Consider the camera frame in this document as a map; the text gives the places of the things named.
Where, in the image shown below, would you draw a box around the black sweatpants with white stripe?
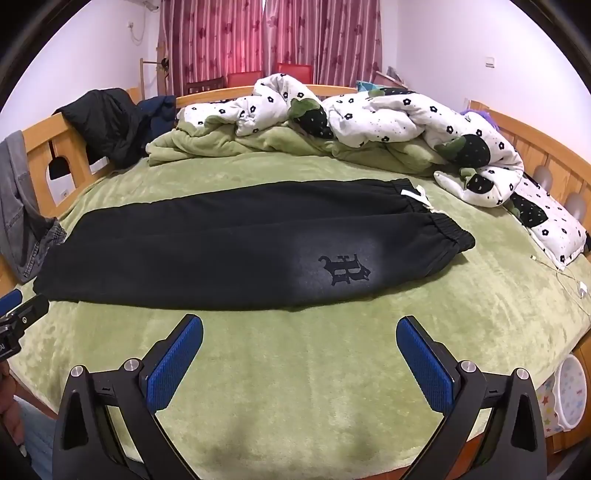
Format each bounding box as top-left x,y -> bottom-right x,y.
33,178 -> 476,310

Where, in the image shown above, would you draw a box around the person's left hand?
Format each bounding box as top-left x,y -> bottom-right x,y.
0,361 -> 24,445

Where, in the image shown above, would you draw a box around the white star-patterned bin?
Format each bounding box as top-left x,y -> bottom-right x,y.
536,355 -> 587,438

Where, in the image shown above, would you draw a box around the green plush bed blanket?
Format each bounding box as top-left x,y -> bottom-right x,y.
8,121 -> 591,480

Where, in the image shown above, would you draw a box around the white floral pillow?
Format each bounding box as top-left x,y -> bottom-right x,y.
504,174 -> 588,270

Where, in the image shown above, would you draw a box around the navy blue garment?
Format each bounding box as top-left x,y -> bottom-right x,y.
138,95 -> 177,144

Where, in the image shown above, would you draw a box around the white floral quilt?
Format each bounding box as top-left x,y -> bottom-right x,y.
178,73 -> 524,208

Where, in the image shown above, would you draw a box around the wooden coat rack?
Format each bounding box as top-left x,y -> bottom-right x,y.
139,42 -> 168,100

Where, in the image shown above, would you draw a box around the red patterned curtains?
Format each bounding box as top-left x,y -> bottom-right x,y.
158,1 -> 383,95

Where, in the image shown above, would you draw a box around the red chair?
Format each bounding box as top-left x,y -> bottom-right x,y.
225,63 -> 314,88

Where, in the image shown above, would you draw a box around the grey jeans on bed rail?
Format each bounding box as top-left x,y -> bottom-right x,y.
1,131 -> 66,283

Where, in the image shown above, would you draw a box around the white charger cable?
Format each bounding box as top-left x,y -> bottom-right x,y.
529,254 -> 590,301

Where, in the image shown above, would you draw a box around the black jacket on bed rail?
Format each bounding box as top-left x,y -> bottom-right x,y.
55,88 -> 149,170

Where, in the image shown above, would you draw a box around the wooden bed frame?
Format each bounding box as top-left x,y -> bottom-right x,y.
0,84 -> 591,296

